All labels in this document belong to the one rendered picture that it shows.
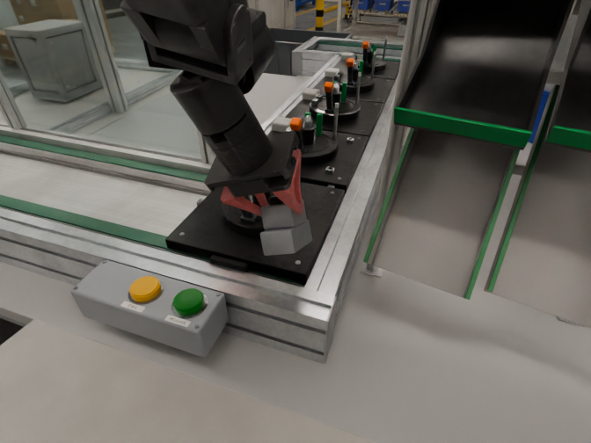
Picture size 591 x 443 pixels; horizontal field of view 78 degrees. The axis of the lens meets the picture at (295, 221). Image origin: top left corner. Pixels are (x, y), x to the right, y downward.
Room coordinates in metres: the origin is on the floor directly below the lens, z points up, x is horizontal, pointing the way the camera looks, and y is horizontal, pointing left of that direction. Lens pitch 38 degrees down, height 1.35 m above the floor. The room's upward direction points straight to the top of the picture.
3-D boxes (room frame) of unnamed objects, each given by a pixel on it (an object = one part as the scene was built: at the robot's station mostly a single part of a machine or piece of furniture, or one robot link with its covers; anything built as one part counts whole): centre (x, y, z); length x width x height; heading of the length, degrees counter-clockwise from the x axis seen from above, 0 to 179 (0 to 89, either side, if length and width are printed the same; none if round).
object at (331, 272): (0.97, -0.10, 0.91); 1.24 x 0.33 x 0.10; 161
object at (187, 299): (0.32, 0.14, 0.96); 0.04 x 0.04 x 0.02
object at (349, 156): (0.76, -0.03, 1.01); 0.24 x 0.24 x 0.13; 71
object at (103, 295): (0.34, 0.21, 0.93); 0.21 x 0.07 x 0.06; 71
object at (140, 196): (0.64, 0.33, 0.91); 0.84 x 0.28 x 0.10; 71
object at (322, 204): (0.52, 0.06, 0.96); 0.24 x 0.24 x 0.02; 71
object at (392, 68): (1.45, -0.27, 1.01); 0.24 x 0.24 x 0.13; 71
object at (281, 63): (2.66, -0.04, 0.73); 0.62 x 0.42 x 0.23; 71
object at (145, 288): (0.34, 0.21, 0.96); 0.04 x 0.04 x 0.02
